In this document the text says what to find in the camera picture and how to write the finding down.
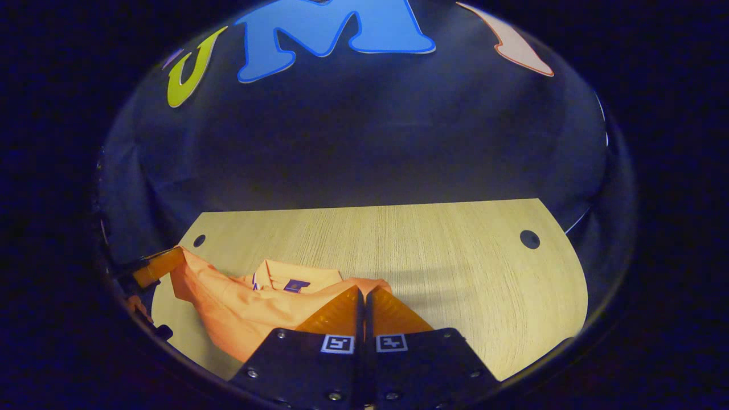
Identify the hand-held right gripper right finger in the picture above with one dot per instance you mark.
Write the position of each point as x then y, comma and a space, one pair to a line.
398, 370

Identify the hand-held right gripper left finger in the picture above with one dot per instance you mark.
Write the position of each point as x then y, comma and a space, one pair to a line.
342, 370

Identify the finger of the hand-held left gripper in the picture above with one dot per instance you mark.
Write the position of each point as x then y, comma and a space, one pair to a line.
159, 265
138, 306

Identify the orange T-shirt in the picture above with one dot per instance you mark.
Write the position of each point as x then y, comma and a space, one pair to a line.
239, 307

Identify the black backdrop cloth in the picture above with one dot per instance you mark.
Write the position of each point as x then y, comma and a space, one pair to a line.
370, 142

